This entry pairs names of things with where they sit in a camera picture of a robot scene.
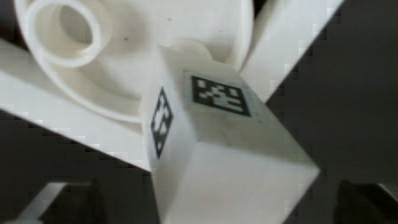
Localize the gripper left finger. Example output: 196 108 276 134
11 182 93 224

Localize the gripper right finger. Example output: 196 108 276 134
336 180 398 224

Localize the white stool leg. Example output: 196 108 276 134
143 46 321 224

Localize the white round stool seat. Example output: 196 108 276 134
15 0 255 123

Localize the white front fence bar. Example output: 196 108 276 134
0 39 150 170

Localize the white fence bar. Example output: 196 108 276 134
0 39 150 170
241 0 345 102

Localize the white right fence bar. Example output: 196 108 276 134
241 0 345 102

